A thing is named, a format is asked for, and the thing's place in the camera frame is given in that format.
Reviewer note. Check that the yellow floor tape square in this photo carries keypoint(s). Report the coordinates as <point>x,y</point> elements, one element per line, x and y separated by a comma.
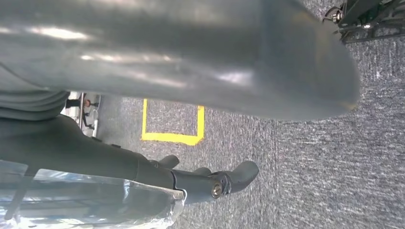
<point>171,138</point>

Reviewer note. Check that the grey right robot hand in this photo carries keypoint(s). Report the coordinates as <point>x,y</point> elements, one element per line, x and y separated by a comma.
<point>79,158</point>

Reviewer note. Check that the grey robot leg shell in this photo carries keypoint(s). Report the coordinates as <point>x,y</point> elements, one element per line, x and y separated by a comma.
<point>189,47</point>

